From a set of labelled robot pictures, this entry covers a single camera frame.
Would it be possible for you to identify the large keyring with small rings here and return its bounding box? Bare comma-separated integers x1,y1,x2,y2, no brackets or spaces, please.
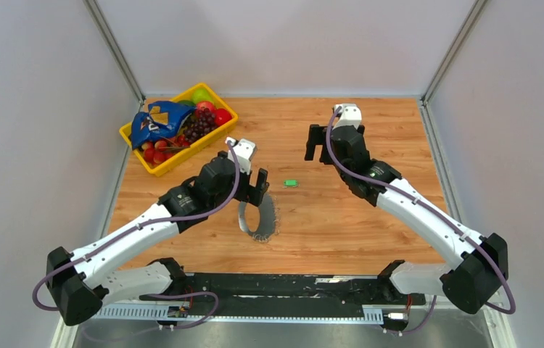
237,194,280,243

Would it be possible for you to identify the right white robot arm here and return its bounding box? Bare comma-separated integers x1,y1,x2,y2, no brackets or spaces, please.
305,124,516,315

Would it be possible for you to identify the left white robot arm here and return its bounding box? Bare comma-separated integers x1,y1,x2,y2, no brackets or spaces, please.
40,140,269,326

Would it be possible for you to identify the yellow plastic basket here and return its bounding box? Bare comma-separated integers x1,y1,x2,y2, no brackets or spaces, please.
119,83,238,177

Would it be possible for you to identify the purple grape bunch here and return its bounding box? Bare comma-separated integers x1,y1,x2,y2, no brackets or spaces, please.
183,108,218,144

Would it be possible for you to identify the red tomato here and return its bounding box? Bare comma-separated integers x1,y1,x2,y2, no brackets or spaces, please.
214,108,233,127

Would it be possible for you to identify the red cherries pile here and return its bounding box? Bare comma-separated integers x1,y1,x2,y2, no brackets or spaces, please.
139,135,191,166

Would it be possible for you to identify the red apple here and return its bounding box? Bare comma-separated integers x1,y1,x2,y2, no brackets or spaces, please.
196,100,216,114

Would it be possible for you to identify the blue chip bag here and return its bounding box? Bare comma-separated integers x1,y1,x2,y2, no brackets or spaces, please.
131,101,195,150

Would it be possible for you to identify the green apple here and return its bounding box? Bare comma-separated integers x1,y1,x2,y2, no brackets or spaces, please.
191,88,215,105

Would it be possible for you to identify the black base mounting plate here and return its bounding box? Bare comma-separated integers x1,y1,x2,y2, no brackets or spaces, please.
163,273,426,315

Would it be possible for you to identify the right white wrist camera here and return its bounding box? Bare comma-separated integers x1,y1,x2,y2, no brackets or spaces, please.
333,103,362,129

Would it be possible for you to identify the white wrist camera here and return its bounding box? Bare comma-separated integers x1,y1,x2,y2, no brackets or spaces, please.
226,137,257,175
333,103,362,129

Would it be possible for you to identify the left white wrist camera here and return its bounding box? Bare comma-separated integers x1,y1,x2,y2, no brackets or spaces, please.
226,137,257,175

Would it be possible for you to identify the white slotted cable duct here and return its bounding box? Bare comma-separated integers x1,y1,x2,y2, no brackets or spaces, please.
93,302,384,325

